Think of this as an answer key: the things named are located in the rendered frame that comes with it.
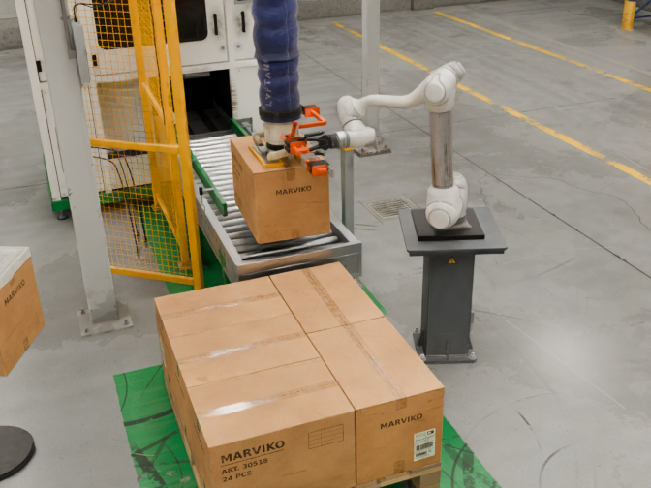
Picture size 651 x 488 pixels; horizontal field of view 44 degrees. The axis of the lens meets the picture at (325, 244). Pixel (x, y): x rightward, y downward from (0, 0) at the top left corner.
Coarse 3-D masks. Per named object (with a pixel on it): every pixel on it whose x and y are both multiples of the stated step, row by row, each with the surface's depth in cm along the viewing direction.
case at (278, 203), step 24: (240, 144) 448; (240, 168) 440; (264, 168) 413; (288, 168) 412; (240, 192) 452; (264, 192) 414; (288, 192) 418; (312, 192) 422; (264, 216) 419; (288, 216) 423; (312, 216) 428; (264, 240) 425
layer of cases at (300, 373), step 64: (192, 320) 384; (256, 320) 382; (320, 320) 381; (384, 320) 380; (192, 384) 339; (256, 384) 338; (320, 384) 336; (384, 384) 335; (192, 448) 357; (256, 448) 312; (320, 448) 323; (384, 448) 336
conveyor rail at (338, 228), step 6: (246, 132) 624; (252, 132) 613; (330, 216) 474; (330, 222) 468; (336, 222) 466; (330, 228) 470; (336, 228) 460; (342, 228) 459; (336, 234) 462; (342, 234) 453; (348, 234) 451; (342, 240) 454; (348, 240) 445; (354, 240) 445
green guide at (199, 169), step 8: (176, 136) 594; (192, 152) 563; (192, 160) 548; (200, 168) 535; (200, 176) 541; (208, 176) 522; (208, 184) 512; (208, 192) 517; (216, 192) 499; (216, 200) 501; (224, 200) 486; (224, 208) 484; (224, 216) 486
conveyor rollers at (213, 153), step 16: (176, 144) 609; (192, 144) 605; (208, 144) 608; (224, 144) 604; (208, 160) 576; (224, 160) 579; (224, 176) 546; (224, 192) 522; (224, 224) 480; (240, 224) 483; (240, 240) 459; (256, 240) 461; (288, 240) 458; (304, 240) 462; (320, 240) 456; (336, 240) 459; (240, 256) 442; (256, 256) 444; (272, 256) 440
